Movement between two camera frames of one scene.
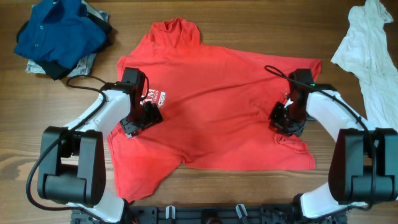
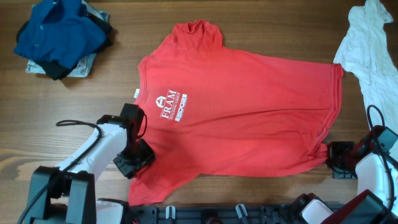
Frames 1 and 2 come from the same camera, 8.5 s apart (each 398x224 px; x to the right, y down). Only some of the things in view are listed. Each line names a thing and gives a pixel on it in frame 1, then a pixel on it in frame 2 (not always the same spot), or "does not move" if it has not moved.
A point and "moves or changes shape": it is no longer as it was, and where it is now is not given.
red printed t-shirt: x=216 y=106 moves or changes shape
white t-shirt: x=365 y=52 does not move
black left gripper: x=137 y=125 -> x=134 y=162
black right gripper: x=282 y=118 -> x=339 y=159
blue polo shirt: x=60 y=31 does not move
